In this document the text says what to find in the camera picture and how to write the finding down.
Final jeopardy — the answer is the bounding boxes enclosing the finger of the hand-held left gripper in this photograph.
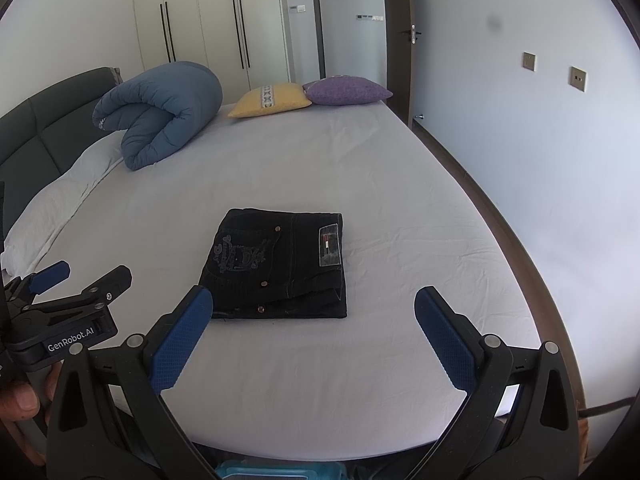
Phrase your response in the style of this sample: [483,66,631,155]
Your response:
[5,260,71,311]
[30,266,133,317]

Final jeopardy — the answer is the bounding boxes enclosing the black pants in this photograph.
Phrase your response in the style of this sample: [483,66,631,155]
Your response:
[199,208,348,320]

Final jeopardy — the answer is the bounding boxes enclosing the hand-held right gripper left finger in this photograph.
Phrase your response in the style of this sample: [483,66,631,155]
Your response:
[45,284,221,480]

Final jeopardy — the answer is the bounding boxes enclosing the black cable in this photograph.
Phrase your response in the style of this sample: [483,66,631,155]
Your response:
[579,396,633,418]

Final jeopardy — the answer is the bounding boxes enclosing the grey padded headboard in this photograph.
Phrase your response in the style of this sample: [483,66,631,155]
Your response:
[0,66,124,241]

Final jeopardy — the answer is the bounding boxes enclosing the brown edged door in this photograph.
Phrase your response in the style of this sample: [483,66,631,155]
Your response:
[380,0,418,126]

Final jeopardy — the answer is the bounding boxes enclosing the person's left hand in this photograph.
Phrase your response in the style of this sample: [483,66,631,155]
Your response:
[0,360,63,424]

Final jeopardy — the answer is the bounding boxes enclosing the yellow pillow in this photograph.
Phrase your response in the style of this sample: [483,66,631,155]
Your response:
[228,83,313,119]

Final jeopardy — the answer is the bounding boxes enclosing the white bed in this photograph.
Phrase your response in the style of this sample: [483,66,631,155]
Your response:
[0,99,583,463]

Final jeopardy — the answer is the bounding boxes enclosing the white pillow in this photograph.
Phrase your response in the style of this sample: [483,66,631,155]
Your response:
[0,135,126,273]

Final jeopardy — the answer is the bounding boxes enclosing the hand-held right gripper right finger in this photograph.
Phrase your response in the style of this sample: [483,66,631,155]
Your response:
[410,285,583,480]

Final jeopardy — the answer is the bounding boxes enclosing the blue rolled duvet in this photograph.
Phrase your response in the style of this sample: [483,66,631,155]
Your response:
[92,61,223,171]

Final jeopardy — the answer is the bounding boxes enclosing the dark brown door frame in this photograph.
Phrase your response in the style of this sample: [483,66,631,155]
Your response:
[309,0,388,81]

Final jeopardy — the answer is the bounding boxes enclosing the cream wardrobe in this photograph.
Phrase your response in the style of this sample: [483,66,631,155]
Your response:
[131,0,291,92]

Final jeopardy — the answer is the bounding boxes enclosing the purple pillow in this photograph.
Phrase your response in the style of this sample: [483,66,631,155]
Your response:
[302,75,394,106]

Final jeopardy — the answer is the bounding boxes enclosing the teal plastic box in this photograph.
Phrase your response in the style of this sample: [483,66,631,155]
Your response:
[215,461,346,480]

